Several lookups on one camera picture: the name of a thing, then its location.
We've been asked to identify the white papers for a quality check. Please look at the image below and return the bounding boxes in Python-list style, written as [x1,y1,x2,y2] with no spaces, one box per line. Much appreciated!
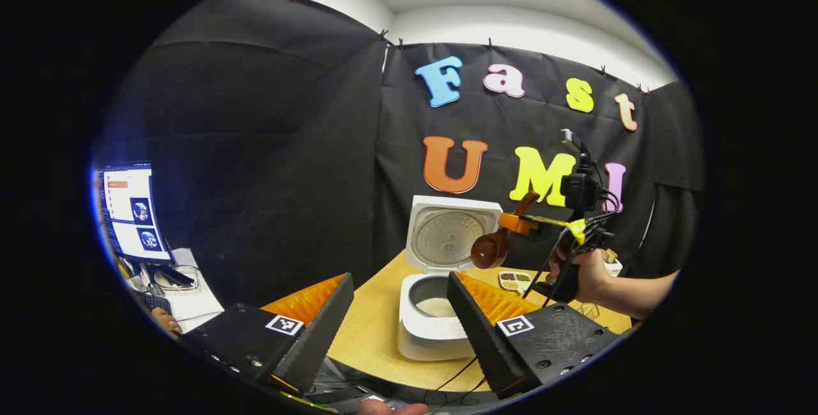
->
[150,247,224,334]

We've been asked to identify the brown wooden spoon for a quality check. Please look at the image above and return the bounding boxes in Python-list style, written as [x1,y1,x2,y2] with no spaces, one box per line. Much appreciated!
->
[470,191,541,269]

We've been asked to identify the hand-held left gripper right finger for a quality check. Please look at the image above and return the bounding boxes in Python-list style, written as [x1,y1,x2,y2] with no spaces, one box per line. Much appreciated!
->
[446,271,622,400]

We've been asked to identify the black backdrop cloth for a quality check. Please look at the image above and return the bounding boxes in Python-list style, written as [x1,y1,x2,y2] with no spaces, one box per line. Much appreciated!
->
[93,0,704,308]

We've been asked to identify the white rice cooker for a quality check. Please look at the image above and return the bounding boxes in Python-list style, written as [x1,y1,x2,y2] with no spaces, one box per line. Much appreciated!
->
[397,195,504,361]

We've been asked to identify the computer monitor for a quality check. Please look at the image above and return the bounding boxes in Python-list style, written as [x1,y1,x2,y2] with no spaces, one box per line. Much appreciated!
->
[96,161,174,265]

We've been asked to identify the white divided dish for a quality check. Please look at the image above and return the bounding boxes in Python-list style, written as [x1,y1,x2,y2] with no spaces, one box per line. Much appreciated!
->
[498,270,533,293]

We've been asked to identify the black power cable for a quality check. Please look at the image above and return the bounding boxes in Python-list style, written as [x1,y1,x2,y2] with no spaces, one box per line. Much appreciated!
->
[424,354,494,408]

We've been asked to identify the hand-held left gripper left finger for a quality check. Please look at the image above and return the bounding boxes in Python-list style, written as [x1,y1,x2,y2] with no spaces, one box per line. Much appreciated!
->
[182,272,355,396]

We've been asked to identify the black keyboard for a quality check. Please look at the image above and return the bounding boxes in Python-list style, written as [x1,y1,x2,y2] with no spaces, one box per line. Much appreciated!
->
[137,292,173,315]

